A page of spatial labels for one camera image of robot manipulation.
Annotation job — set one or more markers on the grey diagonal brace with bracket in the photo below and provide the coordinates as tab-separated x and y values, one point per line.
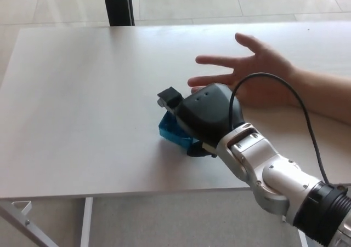
35	233

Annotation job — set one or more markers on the white slanted table leg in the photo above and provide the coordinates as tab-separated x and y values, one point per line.
302	240

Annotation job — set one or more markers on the black door frame post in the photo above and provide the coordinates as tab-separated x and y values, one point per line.
116	4

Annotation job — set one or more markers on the person's bare forearm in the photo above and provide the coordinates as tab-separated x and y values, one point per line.
329	93

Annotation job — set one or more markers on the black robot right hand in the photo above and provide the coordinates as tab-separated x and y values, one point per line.
208	112

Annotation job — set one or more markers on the person's bare hand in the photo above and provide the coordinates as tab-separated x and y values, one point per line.
263	63

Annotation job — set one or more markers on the white upright table leg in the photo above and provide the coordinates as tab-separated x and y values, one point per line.
86	222

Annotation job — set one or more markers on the blue foil-wrapped cube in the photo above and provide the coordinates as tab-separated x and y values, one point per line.
170	130

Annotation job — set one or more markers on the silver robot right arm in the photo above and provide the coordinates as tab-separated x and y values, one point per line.
274	173

